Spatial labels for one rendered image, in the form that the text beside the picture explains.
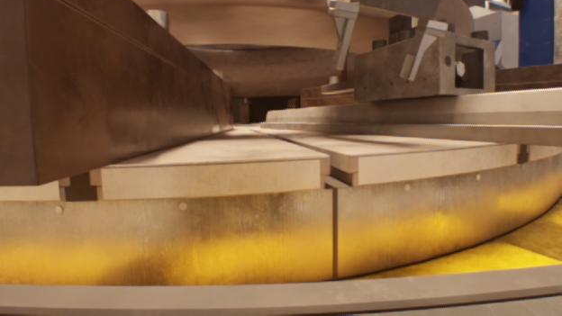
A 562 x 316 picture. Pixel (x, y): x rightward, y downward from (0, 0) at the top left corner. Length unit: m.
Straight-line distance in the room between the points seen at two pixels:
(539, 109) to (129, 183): 1.05
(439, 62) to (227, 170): 0.78
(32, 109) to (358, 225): 0.65
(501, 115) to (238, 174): 0.81
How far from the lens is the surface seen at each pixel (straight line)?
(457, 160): 0.85
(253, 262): 0.68
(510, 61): 7.12
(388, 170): 0.69
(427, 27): 0.53
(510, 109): 1.04
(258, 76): 5.69
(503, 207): 1.13
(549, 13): 5.55
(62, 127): 0.52
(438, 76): 1.07
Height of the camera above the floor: 0.39
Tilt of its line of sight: 4 degrees down
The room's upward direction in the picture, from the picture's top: 1 degrees counter-clockwise
